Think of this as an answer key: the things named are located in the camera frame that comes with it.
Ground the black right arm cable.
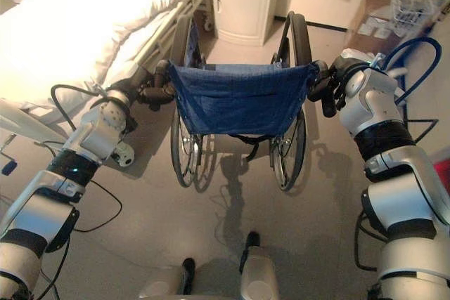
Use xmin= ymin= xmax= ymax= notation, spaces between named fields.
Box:
xmin=352 ymin=209 xmax=381 ymax=273

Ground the blue metal stand frame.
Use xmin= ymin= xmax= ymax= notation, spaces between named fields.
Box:
xmin=385 ymin=67 xmax=440 ymax=148

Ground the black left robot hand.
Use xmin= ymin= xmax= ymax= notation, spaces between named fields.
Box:
xmin=111 ymin=60 xmax=176 ymax=112

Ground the brown cardboard box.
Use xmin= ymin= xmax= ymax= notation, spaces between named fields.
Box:
xmin=346 ymin=0 xmax=406 ymax=56

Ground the white bed caster wheel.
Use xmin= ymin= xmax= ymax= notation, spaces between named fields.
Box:
xmin=111 ymin=141 xmax=136 ymax=168

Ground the blue curved hose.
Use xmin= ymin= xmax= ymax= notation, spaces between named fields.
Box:
xmin=381 ymin=35 xmax=443 ymax=98

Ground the white bedside cabinet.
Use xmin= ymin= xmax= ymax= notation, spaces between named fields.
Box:
xmin=209 ymin=0 xmax=283 ymax=47

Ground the white wire basket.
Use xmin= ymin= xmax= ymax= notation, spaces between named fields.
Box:
xmin=391 ymin=0 xmax=436 ymax=26

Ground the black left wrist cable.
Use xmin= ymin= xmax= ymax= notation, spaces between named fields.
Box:
xmin=50 ymin=83 xmax=108 ymax=133

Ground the white bed mattress bedding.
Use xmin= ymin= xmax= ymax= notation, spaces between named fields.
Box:
xmin=0 ymin=0 xmax=209 ymax=113

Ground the blue seat manual wheelchair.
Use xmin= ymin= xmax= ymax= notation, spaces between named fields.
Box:
xmin=154 ymin=11 xmax=330 ymax=194

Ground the blue-handled bed crank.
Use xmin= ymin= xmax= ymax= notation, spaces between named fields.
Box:
xmin=0 ymin=133 xmax=19 ymax=176

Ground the red object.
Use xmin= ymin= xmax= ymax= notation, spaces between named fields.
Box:
xmin=433 ymin=158 xmax=450 ymax=189

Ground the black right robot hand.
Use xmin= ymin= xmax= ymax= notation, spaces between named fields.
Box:
xmin=308 ymin=46 xmax=374 ymax=119

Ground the white hospital bed frame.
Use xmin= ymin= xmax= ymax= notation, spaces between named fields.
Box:
xmin=0 ymin=0 xmax=215 ymax=148

